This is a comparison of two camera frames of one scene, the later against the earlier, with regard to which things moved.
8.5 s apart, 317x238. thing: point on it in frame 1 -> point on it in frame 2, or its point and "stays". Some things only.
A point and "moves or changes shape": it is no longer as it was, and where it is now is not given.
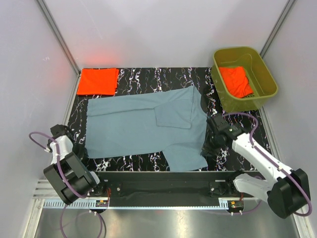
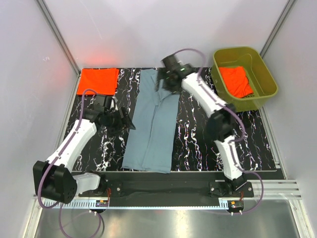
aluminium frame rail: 144,204 stays
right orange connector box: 236,205 stays
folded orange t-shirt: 99,81 stays
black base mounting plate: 199,188 stays
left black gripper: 82,153 -> 122,123
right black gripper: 207,150 -> 161,75
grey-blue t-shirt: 170,122 moves or changes shape
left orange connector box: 101,203 stays
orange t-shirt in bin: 236,81 stays
